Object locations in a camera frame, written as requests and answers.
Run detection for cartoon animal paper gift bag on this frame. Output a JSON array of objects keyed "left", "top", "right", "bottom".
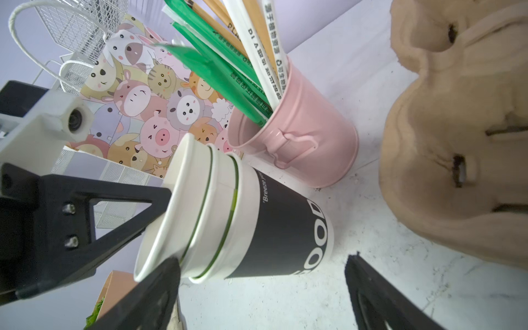
[{"left": 70, "top": 15, "right": 234, "bottom": 178}]

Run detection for pink metal bucket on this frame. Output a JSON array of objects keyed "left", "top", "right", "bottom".
[{"left": 228, "top": 63, "right": 359, "bottom": 188}]

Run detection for paper cups black sleeve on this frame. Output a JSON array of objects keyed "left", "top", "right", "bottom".
[{"left": 133, "top": 134, "right": 334, "bottom": 283}]

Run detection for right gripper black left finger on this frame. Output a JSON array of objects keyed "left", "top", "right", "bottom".
[{"left": 89, "top": 257, "right": 181, "bottom": 329}]

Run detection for stacked pulp cup carriers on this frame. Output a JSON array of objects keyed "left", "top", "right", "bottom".
[{"left": 379, "top": 1, "right": 527, "bottom": 269}]

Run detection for white wire basket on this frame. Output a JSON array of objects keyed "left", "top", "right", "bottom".
[{"left": 8, "top": 1, "right": 128, "bottom": 95}]

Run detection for kraft bowl with green plant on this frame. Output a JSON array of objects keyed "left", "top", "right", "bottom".
[{"left": 85, "top": 270, "right": 137, "bottom": 329}]

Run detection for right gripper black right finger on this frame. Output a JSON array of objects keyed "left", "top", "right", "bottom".
[{"left": 345, "top": 254, "right": 442, "bottom": 330}]

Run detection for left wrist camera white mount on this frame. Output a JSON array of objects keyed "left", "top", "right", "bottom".
[{"left": 1, "top": 81, "right": 94, "bottom": 175}]

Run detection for green wrapped straw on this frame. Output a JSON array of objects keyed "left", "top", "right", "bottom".
[{"left": 162, "top": 1, "right": 272, "bottom": 127}]

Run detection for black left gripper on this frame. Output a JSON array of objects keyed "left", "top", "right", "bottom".
[{"left": 1, "top": 162, "right": 171, "bottom": 305}]

